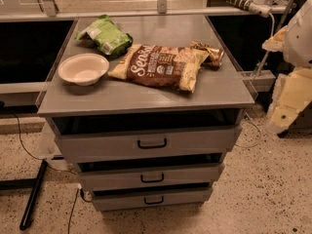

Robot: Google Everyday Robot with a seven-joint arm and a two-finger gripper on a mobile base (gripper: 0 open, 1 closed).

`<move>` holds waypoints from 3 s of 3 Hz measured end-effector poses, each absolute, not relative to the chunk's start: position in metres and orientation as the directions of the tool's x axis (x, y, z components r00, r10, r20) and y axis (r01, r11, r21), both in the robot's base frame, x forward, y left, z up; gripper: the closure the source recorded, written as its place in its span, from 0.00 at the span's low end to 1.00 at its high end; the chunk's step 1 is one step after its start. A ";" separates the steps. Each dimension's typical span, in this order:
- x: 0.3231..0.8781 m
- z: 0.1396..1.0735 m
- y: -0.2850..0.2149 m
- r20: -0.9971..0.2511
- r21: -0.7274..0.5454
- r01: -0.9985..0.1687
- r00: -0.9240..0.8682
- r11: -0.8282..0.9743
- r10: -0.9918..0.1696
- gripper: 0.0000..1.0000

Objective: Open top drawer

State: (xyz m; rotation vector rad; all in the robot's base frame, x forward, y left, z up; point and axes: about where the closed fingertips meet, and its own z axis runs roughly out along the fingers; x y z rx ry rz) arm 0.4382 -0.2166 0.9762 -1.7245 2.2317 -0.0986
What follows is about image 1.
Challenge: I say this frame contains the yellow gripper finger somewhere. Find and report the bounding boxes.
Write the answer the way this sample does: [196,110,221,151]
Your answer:
[266,67,312,134]
[262,26,288,52]

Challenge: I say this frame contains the grey top drawer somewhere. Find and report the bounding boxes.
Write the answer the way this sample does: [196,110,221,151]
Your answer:
[55,125,242,163]

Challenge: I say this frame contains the grey drawer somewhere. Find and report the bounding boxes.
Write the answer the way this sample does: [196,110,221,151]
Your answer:
[55,125,242,163]
[93,186,212,212]
[78,163,224,191]

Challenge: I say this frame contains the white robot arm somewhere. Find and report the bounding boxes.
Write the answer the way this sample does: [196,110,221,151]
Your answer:
[262,0,312,134]

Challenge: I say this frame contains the grey drawer cabinet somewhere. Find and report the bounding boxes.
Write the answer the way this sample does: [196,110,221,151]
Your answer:
[36,14,256,213]

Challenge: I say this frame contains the grey middle drawer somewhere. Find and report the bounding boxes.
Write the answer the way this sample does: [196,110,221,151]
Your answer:
[78,163,224,191]

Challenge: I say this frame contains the grey bottom drawer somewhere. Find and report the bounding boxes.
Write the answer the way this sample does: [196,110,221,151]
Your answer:
[93,186,212,212]

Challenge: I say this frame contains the white power strip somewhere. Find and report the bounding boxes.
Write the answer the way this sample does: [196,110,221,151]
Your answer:
[224,0,271,18]

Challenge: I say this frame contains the small gold snack bag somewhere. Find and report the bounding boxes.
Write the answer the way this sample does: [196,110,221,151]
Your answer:
[190,40,224,67]

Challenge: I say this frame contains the brown yellow chip bag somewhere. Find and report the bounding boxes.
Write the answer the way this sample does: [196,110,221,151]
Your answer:
[108,45,209,93]

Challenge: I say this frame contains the green snack bag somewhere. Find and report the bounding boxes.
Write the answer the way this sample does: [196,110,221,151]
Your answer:
[75,15,133,59]

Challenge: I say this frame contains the white paper bowl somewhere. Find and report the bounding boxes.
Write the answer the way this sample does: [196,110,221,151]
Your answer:
[58,54,109,86]

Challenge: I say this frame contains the black metal stand leg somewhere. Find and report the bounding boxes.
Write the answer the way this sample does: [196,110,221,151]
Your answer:
[0,160,48,231]

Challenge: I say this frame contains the white power cord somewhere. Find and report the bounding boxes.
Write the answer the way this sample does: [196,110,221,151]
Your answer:
[250,13,277,80]

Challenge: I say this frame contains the black floor cable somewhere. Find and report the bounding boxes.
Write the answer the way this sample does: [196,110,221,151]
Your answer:
[9,112,82,234]

